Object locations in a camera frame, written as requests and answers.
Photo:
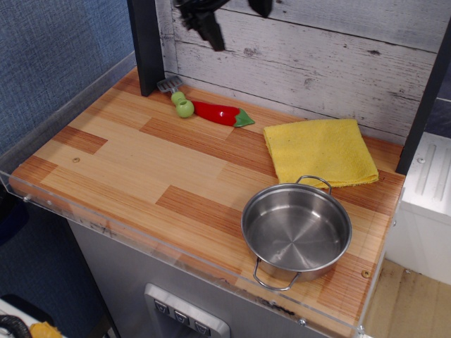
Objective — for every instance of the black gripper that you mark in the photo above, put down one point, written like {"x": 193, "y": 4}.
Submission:
{"x": 205, "y": 20}

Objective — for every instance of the red toy chili pepper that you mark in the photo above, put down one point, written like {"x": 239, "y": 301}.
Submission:
{"x": 221, "y": 114}

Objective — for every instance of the green handled toy spatula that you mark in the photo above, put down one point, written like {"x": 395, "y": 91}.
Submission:
{"x": 184, "y": 107}

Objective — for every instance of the yellow folded cloth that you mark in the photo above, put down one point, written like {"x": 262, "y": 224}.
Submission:
{"x": 333, "y": 150}

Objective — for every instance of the stainless steel pot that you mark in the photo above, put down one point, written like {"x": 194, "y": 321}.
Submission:
{"x": 297, "y": 233}

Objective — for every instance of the clear acrylic table guard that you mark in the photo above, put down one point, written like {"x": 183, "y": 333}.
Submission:
{"x": 175, "y": 189}

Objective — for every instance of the grey toy fridge cabinet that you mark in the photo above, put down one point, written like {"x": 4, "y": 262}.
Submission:
{"x": 122, "y": 272}

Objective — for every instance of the white ribbed cabinet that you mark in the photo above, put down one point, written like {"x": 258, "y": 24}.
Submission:
{"x": 419, "y": 239}

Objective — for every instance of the silver dispenser button panel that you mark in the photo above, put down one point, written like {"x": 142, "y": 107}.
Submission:
{"x": 175, "y": 317}

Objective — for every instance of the left black vertical post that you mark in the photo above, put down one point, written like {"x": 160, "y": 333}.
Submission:
{"x": 147, "y": 44}

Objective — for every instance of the black vertical post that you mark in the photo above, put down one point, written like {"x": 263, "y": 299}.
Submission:
{"x": 147, "y": 44}
{"x": 427, "y": 101}

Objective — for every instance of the right black vertical post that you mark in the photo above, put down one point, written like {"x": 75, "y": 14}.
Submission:
{"x": 427, "y": 101}

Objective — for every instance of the yellow object with black hose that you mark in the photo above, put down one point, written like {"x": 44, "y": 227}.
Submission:
{"x": 16, "y": 327}

